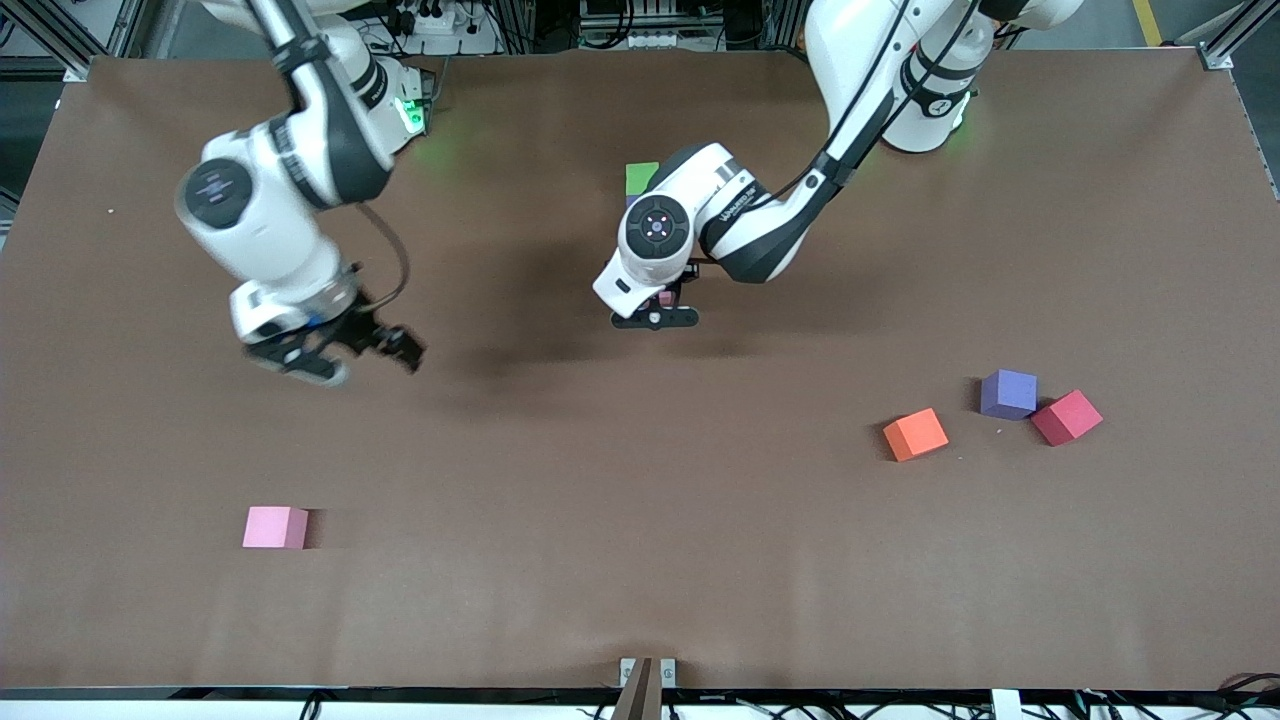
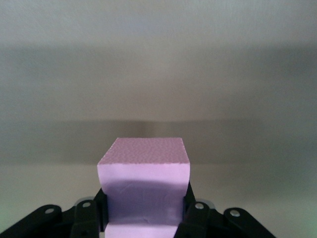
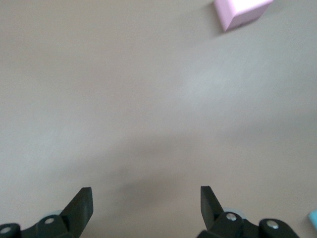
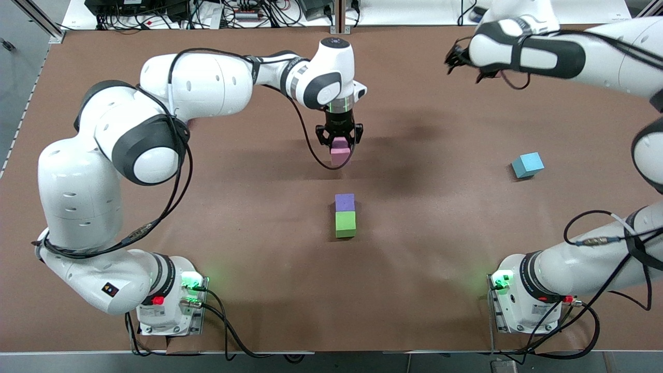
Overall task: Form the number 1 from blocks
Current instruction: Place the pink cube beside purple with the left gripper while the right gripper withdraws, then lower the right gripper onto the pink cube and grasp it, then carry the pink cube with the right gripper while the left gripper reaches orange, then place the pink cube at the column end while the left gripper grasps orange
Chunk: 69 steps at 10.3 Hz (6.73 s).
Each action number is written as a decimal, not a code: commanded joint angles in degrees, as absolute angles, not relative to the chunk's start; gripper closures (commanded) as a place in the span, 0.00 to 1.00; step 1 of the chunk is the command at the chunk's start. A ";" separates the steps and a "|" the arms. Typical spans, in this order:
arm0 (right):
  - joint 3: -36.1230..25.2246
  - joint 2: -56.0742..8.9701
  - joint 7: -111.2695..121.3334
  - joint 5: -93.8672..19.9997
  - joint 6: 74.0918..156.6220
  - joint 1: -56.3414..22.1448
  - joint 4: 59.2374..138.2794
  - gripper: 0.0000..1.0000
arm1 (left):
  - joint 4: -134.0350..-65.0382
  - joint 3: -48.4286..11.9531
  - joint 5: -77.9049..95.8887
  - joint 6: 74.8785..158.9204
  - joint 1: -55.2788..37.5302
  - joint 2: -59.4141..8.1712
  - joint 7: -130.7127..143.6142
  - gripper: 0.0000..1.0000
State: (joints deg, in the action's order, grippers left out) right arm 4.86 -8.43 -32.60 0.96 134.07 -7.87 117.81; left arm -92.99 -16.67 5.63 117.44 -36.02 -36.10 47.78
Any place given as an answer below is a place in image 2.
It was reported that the pink foam cube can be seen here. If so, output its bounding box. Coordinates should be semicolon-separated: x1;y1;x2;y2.
97;137;191;238

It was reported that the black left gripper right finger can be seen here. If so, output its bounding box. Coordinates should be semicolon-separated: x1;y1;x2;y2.
174;185;275;238

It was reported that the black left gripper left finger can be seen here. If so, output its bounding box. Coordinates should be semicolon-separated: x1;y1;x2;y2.
0;187;109;238

